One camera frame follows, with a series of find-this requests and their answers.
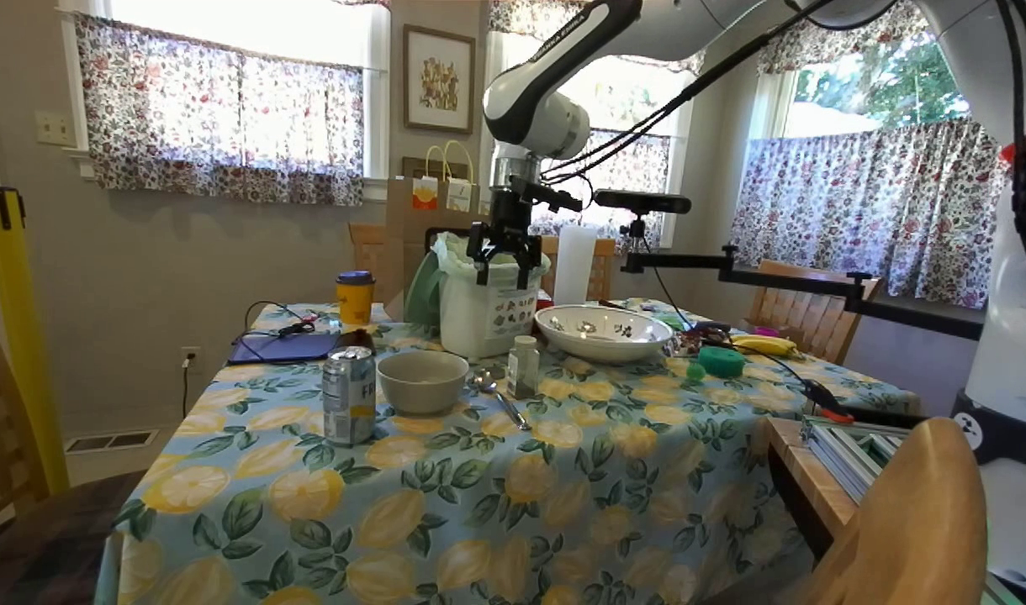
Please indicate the green sponge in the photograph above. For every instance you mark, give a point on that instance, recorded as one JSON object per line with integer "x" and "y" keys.
{"x": 720, "y": 362}

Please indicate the yellow post with black band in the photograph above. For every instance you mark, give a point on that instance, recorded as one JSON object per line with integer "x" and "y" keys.
{"x": 23, "y": 324}

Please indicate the wooden frame rack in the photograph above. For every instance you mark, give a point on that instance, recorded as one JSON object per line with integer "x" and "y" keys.
{"x": 808, "y": 483}

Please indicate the glass spice bottle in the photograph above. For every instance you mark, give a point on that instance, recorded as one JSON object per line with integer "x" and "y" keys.
{"x": 523, "y": 374}

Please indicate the floral cafe curtain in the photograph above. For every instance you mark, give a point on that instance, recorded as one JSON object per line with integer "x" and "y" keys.
{"x": 219, "y": 123}
{"x": 648, "y": 169}
{"x": 857, "y": 213}

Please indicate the yellow sponge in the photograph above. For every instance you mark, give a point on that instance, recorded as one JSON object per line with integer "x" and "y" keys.
{"x": 763, "y": 345}

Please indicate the yellow jar with blue lid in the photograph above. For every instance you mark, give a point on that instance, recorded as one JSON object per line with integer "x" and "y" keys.
{"x": 354, "y": 305}

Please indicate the floral curtain valance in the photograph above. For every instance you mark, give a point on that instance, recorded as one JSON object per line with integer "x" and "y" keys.
{"x": 843, "y": 50}
{"x": 513, "y": 15}

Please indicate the grey ceramic bowl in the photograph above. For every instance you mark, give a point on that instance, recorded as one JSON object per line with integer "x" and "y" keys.
{"x": 421, "y": 385}

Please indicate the small white gift bag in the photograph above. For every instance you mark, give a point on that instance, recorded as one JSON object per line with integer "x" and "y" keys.
{"x": 458, "y": 192}

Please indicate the white waste bin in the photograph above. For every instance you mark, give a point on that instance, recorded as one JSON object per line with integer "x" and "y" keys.
{"x": 484, "y": 324}

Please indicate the white paper towel roll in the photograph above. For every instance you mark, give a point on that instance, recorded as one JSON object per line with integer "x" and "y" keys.
{"x": 573, "y": 267}

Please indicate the large white dish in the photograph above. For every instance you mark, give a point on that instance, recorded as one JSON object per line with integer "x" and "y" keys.
{"x": 601, "y": 335}

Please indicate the silver soda can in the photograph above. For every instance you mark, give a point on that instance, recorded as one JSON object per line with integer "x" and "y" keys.
{"x": 346, "y": 399}

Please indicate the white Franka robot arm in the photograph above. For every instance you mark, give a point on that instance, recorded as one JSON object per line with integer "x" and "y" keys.
{"x": 531, "y": 112}

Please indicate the beige light switch plate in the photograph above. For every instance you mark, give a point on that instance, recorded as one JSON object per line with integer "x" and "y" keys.
{"x": 55, "y": 130}

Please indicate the slatted wooden chair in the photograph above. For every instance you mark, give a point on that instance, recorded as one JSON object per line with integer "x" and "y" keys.
{"x": 808, "y": 322}

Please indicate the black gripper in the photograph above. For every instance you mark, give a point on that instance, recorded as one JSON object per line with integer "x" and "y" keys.
{"x": 513, "y": 213}

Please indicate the dark seat wicker chair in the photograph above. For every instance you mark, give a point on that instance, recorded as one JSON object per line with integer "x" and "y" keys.
{"x": 50, "y": 548}

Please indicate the lemon print tablecloth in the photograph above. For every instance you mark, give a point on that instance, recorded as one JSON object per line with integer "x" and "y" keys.
{"x": 478, "y": 507}

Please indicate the wall outlet with plug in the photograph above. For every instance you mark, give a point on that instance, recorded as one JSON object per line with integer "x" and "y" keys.
{"x": 185, "y": 357}

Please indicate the white floor vent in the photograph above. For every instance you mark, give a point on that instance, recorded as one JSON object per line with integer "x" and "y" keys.
{"x": 110, "y": 442}

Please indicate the green bin liner bag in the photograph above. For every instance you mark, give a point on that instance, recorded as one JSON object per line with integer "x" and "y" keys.
{"x": 421, "y": 294}

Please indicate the framed botanical picture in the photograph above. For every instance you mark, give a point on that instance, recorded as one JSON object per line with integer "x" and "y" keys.
{"x": 438, "y": 82}

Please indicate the small gift bag orange print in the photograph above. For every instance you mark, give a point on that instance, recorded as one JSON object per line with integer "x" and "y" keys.
{"x": 425, "y": 192}

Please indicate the black camera on stand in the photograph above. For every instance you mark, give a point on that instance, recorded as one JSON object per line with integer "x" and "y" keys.
{"x": 644, "y": 203}

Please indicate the dark blue folder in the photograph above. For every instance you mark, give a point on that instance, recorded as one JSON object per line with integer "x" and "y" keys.
{"x": 279, "y": 346}

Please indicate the light wooden chair back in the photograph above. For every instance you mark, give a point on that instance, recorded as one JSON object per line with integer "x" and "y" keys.
{"x": 915, "y": 527}

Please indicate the metal spoon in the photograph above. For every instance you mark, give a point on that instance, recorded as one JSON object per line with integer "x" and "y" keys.
{"x": 484, "y": 385}

